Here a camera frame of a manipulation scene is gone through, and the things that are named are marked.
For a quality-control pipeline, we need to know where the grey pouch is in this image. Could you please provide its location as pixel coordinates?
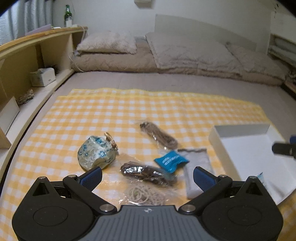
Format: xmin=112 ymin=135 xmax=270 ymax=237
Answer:
xmin=177 ymin=148 xmax=214 ymax=199

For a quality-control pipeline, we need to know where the floral blue drawstring pouch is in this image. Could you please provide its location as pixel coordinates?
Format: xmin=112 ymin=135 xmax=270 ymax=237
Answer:
xmin=77 ymin=132 xmax=118 ymax=171

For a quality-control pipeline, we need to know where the white blue snack packet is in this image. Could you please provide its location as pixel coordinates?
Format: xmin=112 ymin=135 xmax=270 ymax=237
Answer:
xmin=257 ymin=172 xmax=267 ymax=189

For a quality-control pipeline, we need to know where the small blue packet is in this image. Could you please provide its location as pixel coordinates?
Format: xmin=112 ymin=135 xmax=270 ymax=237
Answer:
xmin=154 ymin=151 xmax=189 ymax=174

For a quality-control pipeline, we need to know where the beige string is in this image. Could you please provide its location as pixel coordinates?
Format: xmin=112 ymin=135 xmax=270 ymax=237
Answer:
xmin=118 ymin=178 xmax=180 ymax=207

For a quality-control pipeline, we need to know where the dark cord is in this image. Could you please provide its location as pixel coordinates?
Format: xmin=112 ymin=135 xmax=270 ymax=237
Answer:
xmin=119 ymin=161 xmax=178 ymax=187

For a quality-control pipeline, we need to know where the brown cord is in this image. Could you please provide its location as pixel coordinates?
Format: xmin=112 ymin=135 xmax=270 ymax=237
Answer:
xmin=139 ymin=120 xmax=179 ymax=151

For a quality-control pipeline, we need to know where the grey bed sheet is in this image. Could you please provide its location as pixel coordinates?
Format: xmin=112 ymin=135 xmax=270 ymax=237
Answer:
xmin=54 ymin=71 xmax=296 ymax=142

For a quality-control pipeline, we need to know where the white shallow cardboard box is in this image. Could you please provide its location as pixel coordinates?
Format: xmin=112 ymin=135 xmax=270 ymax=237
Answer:
xmin=209 ymin=123 xmax=295 ymax=204

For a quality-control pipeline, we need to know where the yellow checkered cloth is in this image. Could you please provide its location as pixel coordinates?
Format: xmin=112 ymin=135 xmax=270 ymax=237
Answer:
xmin=0 ymin=87 xmax=296 ymax=241

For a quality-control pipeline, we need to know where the beige right pillow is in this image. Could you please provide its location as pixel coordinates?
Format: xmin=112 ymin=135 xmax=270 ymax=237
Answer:
xmin=225 ymin=43 xmax=286 ymax=81

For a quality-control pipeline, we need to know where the right closet shelf with bedding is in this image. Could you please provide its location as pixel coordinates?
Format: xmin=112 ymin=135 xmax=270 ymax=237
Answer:
xmin=268 ymin=34 xmax=295 ymax=99

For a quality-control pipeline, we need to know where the white tissue box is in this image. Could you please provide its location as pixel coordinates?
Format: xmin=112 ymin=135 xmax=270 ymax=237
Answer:
xmin=30 ymin=68 xmax=56 ymax=87

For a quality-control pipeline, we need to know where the white headboard panel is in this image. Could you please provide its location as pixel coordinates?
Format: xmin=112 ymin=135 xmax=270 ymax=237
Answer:
xmin=154 ymin=14 xmax=257 ymax=51

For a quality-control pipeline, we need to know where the wooden side shelf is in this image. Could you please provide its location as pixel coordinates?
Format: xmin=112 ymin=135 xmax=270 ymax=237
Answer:
xmin=1 ymin=27 xmax=88 ymax=185

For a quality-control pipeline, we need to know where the folded beige quilt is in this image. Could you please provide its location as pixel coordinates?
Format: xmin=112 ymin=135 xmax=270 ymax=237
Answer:
xmin=70 ymin=33 xmax=285 ymax=86

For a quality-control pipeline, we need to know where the large beige middle pillow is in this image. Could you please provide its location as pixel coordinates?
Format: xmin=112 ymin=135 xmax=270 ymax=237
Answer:
xmin=145 ymin=32 xmax=243 ymax=75

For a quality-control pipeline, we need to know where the fluffy white left pillow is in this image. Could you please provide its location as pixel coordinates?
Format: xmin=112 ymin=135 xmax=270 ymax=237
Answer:
xmin=77 ymin=32 xmax=137 ymax=54

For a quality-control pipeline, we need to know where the green glass bottle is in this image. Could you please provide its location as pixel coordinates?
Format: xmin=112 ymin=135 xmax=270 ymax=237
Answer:
xmin=64 ymin=4 xmax=73 ymax=28

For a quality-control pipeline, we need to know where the grey window curtain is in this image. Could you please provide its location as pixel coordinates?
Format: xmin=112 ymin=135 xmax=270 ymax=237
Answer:
xmin=1 ymin=1 xmax=54 ymax=45

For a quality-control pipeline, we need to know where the white charging cable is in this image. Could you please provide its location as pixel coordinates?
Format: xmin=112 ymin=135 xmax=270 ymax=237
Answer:
xmin=69 ymin=24 xmax=87 ymax=72

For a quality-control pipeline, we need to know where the white wall unit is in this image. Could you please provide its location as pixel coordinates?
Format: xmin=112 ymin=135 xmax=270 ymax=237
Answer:
xmin=134 ymin=0 xmax=152 ymax=4

